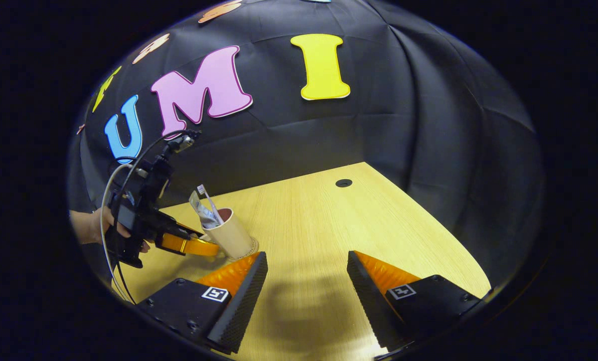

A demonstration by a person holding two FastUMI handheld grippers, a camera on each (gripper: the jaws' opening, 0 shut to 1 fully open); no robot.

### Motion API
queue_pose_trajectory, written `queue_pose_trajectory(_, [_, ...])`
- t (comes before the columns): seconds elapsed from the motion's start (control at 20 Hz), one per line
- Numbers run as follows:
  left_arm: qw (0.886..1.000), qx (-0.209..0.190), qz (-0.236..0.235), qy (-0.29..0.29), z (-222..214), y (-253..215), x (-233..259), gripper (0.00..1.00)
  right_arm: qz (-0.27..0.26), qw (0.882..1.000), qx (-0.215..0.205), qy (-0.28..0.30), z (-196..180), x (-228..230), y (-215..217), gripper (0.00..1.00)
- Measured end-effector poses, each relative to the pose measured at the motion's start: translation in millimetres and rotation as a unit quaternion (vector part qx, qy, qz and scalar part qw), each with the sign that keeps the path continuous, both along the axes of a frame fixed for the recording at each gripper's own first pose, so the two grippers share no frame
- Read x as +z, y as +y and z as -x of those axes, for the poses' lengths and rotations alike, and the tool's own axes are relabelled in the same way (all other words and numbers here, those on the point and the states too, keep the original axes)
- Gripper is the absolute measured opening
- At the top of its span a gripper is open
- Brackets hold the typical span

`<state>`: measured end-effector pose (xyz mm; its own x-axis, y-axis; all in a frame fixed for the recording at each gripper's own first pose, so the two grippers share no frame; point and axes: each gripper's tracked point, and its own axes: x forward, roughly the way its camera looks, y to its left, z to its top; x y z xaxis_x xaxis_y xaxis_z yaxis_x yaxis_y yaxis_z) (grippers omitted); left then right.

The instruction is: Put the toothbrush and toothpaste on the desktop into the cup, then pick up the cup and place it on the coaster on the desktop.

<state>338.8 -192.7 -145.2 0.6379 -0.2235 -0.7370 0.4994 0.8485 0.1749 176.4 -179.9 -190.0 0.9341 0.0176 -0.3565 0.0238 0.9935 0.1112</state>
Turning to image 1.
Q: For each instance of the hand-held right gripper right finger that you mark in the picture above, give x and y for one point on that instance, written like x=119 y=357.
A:
x=366 y=301

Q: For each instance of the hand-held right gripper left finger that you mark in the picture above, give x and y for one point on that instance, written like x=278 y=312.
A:
x=246 y=301

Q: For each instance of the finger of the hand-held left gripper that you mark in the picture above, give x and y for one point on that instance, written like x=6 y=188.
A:
x=178 y=226
x=193 y=246

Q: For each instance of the white toothpaste tube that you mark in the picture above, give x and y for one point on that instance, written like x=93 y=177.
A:
x=200 y=210

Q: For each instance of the pale pink toothbrush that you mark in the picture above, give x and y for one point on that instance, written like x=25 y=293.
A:
x=211 y=203

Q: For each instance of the wooden desktop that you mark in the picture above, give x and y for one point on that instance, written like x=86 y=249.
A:
x=329 y=225

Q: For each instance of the round black desk grommet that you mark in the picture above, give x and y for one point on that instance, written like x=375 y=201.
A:
x=343 y=183

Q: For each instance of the black backdrop cloth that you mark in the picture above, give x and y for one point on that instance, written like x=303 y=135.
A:
x=379 y=100

